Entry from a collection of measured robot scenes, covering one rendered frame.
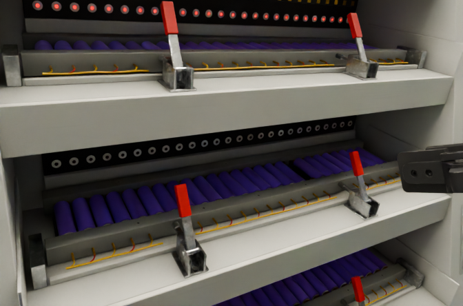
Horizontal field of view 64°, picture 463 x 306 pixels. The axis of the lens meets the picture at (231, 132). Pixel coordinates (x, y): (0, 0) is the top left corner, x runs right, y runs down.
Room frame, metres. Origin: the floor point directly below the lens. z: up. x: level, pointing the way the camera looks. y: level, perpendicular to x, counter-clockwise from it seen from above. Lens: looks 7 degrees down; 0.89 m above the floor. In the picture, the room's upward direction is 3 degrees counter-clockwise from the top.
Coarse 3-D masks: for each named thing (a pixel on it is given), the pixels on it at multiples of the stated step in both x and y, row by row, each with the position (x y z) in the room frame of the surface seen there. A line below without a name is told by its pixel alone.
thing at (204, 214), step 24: (384, 168) 0.60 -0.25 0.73; (264, 192) 0.49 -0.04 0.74; (288, 192) 0.50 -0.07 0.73; (312, 192) 0.52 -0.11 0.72; (144, 216) 0.42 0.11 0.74; (168, 216) 0.42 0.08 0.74; (192, 216) 0.43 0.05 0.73; (216, 216) 0.45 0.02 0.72; (240, 216) 0.47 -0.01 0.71; (264, 216) 0.46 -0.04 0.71; (48, 240) 0.36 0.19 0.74; (72, 240) 0.37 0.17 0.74; (96, 240) 0.38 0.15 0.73; (120, 240) 0.39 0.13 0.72; (144, 240) 0.40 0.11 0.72; (48, 264) 0.36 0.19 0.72; (72, 264) 0.35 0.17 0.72
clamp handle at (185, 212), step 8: (184, 184) 0.39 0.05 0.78; (176, 192) 0.39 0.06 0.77; (184, 192) 0.39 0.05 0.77; (176, 200) 0.39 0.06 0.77; (184, 200) 0.39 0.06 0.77; (184, 208) 0.38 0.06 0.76; (184, 216) 0.38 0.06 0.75; (184, 224) 0.38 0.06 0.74; (184, 232) 0.38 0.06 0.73; (192, 232) 0.38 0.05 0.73; (192, 240) 0.38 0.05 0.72; (192, 248) 0.37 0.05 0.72
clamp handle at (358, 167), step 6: (354, 156) 0.51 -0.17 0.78; (354, 162) 0.51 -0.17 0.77; (360, 162) 0.52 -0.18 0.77; (354, 168) 0.51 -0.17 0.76; (360, 168) 0.51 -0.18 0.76; (354, 174) 0.51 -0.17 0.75; (360, 174) 0.51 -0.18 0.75; (360, 180) 0.51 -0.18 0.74; (360, 186) 0.50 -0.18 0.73; (360, 192) 0.50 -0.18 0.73; (366, 192) 0.51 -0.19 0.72; (366, 198) 0.50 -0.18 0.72
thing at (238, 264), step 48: (288, 144) 0.63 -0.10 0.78; (384, 144) 0.68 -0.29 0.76; (336, 192) 0.55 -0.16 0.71; (384, 192) 0.57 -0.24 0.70; (240, 240) 0.43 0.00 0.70; (288, 240) 0.43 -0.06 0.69; (336, 240) 0.46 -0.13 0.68; (384, 240) 0.52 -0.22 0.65; (48, 288) 0.33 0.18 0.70; (96, 288) 0.34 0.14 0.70; (144, 288) 0.34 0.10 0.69; (192, 288) 0.36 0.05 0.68; (240, 288) 0.39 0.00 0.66
